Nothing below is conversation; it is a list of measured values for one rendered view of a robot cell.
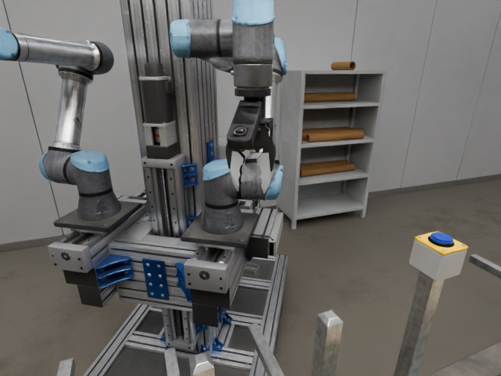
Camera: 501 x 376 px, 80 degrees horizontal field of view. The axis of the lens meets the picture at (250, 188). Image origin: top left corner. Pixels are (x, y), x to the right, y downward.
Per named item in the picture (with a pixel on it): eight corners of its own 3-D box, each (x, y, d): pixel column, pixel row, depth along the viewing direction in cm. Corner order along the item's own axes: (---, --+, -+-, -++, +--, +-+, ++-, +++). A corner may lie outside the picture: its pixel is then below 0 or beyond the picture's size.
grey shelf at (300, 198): (276, 211, 354) (281, 70, 298) (341, 201, 380) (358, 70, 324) (292, 229, 315) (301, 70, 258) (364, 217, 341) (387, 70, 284)
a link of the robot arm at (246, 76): (269, 64, 53) (225, 64, 54) (269, 91, 55) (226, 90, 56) (275, 65, 60) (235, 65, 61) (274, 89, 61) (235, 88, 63)
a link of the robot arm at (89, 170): (95, 195, 106) (88, 158, 101) (66, 191, 110) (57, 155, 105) (119, 184, 117) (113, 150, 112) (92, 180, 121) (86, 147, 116)
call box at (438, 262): (407, 266, 67) (414, 236, 64) (430, 259, 69) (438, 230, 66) (435, 286, 61) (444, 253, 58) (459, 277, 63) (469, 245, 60)
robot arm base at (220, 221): (209, 212, 116) (207, 189, 112) (247, 216, 113) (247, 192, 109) (194, 232, 102) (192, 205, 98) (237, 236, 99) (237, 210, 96)
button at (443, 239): (424, 240, 64) (426, 233, 63) (438, 237, 65) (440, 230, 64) (442, 250, 60) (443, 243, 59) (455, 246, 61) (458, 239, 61)
